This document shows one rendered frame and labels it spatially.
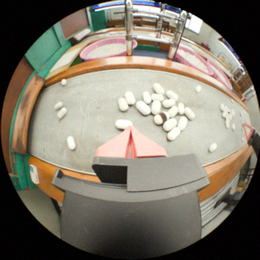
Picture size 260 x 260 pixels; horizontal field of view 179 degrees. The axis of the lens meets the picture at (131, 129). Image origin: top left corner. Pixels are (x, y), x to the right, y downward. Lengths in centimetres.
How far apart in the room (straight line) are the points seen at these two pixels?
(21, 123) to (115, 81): 36
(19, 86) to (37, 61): 14
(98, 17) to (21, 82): 254
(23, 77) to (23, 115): 17
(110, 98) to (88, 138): 11
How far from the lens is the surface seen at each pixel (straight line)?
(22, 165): 44
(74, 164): 24
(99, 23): 282
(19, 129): 38
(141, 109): 20
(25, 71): 49
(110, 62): 32
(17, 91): 45
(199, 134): 27
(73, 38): 73
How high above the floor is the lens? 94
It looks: 76 degrees down
